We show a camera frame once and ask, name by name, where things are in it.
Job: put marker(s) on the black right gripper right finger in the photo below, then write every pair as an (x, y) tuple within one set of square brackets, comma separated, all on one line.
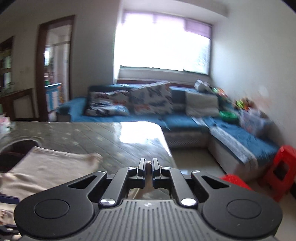
[(228, 209)]

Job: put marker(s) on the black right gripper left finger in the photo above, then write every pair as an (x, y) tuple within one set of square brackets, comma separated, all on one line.
[(65, 210)]

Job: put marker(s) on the beige cloth garment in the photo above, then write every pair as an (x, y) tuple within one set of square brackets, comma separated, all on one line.
[(42, 169)]

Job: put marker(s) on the red plastic stool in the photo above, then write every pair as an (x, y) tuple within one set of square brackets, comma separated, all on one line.
[(281, 174)]

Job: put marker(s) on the blue corner sofa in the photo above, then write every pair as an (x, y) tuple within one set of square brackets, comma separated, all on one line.
[(237, 151)]

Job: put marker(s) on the black round induction cooktop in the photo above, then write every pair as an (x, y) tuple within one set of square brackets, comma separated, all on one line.
[(14, 152)]

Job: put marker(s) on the clear plastic storage box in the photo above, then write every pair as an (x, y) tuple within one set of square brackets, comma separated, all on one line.
[(254, 124)]

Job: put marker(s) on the green bowl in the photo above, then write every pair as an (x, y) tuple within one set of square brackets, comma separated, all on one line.
[(228, 117)]

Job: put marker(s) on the tissue box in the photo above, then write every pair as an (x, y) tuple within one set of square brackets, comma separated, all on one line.
[(5, 125)]

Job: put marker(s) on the colourful plush toys pile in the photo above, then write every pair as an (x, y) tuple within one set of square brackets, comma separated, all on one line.
[(243, 103)]

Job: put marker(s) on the grey cushion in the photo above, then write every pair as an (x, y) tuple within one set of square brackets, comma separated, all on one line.
[(200, 104)]

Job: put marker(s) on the butterfly pillow left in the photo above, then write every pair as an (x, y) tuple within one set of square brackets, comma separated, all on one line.
[(111, 103)]

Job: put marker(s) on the butterfly pillow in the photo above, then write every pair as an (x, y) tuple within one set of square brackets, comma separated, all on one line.
[(111, 103), (154, 98)]

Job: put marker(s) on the dark wooden cabinet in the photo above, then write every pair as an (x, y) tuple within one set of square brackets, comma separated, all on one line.
[(8, 94)]

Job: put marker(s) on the blue white cabinet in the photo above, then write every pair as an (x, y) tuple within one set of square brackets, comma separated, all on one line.
[(52, 96)]

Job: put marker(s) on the panda plush toy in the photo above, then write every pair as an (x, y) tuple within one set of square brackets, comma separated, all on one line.
[(201, 86)]

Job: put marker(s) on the butterfly pillow right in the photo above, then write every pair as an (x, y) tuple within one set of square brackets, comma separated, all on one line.
[(154, 98)]

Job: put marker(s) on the window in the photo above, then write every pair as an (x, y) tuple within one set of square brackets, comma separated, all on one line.
[(162, 41)]

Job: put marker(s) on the brown door frame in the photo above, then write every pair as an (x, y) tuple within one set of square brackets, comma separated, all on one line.
[(39, 64)]

